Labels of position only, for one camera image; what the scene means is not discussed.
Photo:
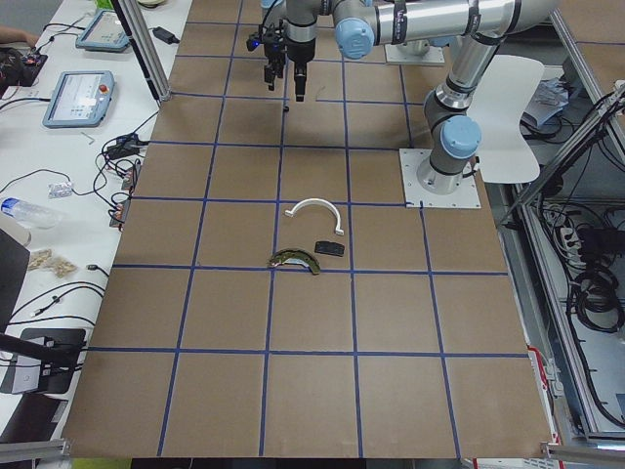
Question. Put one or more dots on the teach pendant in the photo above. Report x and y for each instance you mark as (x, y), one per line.
(104, 33)
(80, 99)

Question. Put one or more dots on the clear plastic water bottle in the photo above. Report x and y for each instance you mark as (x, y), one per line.
(33, 215)

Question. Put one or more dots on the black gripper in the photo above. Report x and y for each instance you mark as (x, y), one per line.
(298, 55)

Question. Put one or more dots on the white curved plastic clamp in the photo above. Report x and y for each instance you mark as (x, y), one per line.
(319, 202)

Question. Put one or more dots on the teach pendant near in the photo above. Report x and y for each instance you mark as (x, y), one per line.
(80, 99)

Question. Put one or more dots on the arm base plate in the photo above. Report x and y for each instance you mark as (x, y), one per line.
(424, 187)

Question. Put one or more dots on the teach pendant far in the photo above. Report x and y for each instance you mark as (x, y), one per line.
(104, 33)

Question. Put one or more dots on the white plastic chair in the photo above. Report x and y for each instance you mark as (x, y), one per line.
(499, 101)

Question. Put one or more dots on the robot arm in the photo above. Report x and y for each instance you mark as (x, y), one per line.
(456, 136)
(360, 26)

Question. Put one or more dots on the small black brake pad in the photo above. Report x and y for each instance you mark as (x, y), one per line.
(330, 248)

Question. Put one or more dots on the dark green brake shoe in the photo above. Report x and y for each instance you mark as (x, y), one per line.
(292, 256)

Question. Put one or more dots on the aluminium frame post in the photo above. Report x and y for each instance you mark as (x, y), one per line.
(135, 28)

